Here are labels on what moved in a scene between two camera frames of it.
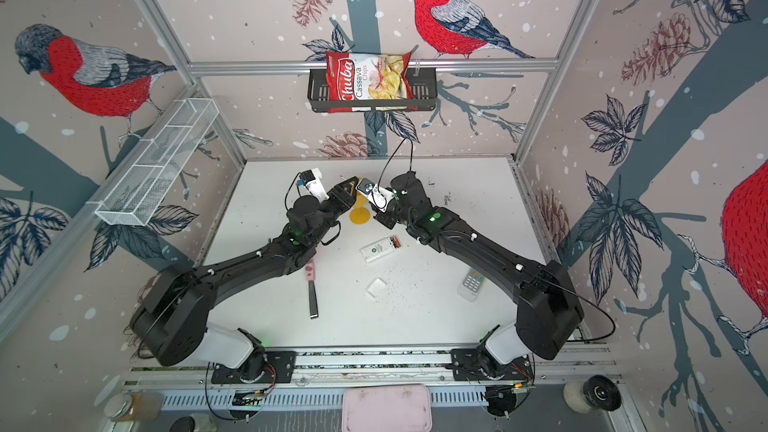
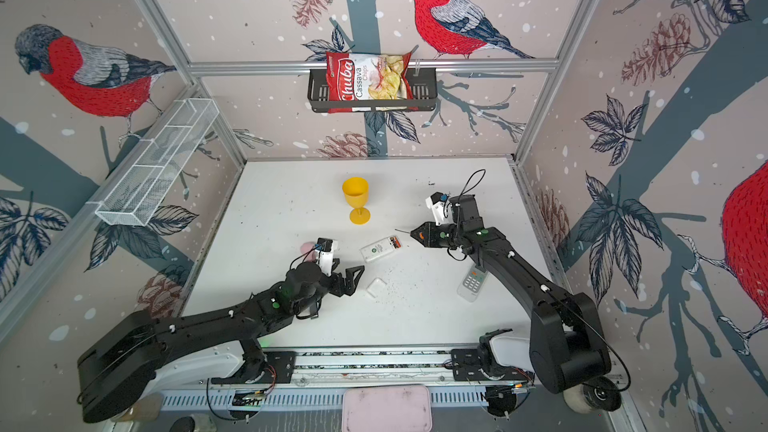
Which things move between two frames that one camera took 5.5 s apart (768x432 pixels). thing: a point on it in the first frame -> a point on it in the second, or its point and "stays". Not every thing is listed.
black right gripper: x=383 y=221 -> x=428 y=234
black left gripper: x=347 y=200 -> x=340 y=288
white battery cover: x=376 y=287 stays
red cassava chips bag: x=368 y=76 stays
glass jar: x=140 y=406 stays
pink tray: x=387 y=408 stays
